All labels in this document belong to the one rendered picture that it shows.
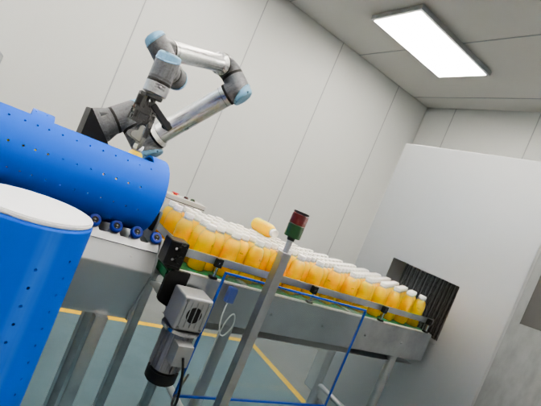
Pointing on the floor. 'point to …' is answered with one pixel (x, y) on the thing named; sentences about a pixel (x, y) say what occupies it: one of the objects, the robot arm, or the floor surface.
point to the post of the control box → (122, 346)
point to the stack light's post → (252, 329)
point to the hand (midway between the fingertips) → (138, 147)
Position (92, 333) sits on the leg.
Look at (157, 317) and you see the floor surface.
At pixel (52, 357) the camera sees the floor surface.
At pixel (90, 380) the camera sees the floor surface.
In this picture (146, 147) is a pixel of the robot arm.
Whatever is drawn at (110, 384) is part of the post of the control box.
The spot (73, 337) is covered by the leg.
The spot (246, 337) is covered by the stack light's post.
